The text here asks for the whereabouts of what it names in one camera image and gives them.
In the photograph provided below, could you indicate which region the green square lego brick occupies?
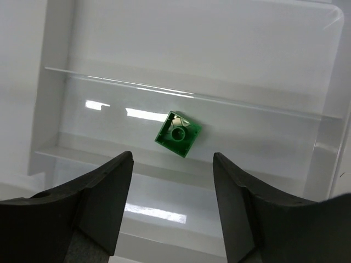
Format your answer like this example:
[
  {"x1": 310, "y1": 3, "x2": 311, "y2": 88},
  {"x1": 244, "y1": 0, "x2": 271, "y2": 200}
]
[{"x1": 155, "y1": 111, "x2": 202, "y2": 158}]

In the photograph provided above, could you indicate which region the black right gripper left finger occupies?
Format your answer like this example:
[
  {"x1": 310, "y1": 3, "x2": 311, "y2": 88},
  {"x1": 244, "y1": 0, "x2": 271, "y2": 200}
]
[{"x1": 1, "y1": 151, "x2": 134, "y2": 262}]

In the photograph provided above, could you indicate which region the white divided plastic tray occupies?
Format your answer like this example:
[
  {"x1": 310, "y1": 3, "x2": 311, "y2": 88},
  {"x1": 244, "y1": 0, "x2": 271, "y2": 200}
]
[{"x1": 28, "y1": 1, "x2": 350, "y2": 262}]

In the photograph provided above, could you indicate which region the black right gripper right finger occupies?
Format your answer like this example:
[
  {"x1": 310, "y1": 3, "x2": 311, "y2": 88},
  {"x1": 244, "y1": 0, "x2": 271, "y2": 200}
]
[{"x1": 213, "y1": 152, "x2": 350, "y2": 262}]

